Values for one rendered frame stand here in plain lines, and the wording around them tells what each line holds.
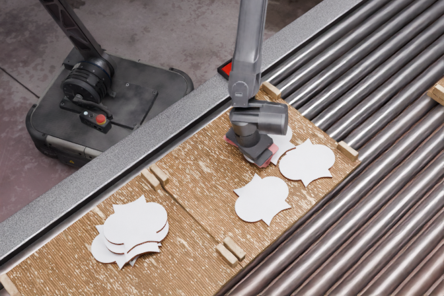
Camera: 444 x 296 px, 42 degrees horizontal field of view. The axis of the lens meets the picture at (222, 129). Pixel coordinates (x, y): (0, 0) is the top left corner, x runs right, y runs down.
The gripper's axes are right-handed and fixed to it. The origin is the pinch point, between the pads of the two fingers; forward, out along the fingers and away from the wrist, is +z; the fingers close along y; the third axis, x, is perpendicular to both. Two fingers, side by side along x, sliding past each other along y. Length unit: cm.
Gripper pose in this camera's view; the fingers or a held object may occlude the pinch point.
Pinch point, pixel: (254, 154)
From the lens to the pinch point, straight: 143.7
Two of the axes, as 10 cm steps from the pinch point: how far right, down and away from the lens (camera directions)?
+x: -6.9, 6.8, -2.3
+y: -6.9, -5.5, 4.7
